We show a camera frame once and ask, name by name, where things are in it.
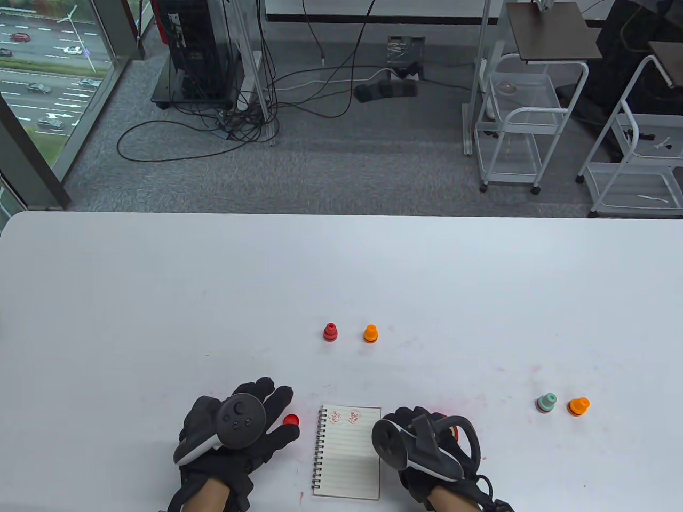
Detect person's left hand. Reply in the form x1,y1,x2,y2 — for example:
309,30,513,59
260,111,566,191
167,377,301,512

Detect person's right hand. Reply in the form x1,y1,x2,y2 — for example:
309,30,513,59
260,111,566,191
382,407,514,512

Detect red tin lid yellow label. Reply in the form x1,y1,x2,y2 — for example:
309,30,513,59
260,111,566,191
433,412,460,442

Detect white spiral lined notebook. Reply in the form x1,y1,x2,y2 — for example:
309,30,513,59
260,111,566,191
312,405,382,500

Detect person's right forearm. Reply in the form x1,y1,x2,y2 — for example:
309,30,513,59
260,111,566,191
427,488,481,512

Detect person's left forearm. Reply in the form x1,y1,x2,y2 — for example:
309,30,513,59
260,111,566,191
181,477,231,512

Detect dark grey left hand controller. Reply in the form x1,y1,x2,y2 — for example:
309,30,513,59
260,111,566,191
173,394,266,466

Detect dark grey hand controller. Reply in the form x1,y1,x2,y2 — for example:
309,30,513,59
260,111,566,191
372,413,481,483
173,394,266,466

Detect dark grey right hand controller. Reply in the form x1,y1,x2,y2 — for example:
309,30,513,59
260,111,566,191
372,413,481,483

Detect aluminium profile leg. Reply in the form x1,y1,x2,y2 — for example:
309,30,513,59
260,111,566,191
235,0,279,146

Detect black computer tower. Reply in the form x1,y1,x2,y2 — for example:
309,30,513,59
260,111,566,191
151,0,238,110

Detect black wrapped box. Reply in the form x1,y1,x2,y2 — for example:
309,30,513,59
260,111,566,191
387,36,426,81

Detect tall aluminium pole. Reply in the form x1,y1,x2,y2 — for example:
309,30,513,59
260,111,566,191
462,0,505,156

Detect brown top side table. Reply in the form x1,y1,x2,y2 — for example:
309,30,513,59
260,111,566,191
506,2,602,65
648,42,683,89

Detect long white table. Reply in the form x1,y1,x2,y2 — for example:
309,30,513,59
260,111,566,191
265,0,502,25

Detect bundle of black cables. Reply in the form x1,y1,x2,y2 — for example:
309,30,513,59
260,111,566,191
116,0,395,162

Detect white wire trolley cart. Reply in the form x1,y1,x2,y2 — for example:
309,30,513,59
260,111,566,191
576,55,683,218
474,53,589,194

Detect glass window dark frame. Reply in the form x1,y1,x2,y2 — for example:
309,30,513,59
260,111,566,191
0,0,145,214

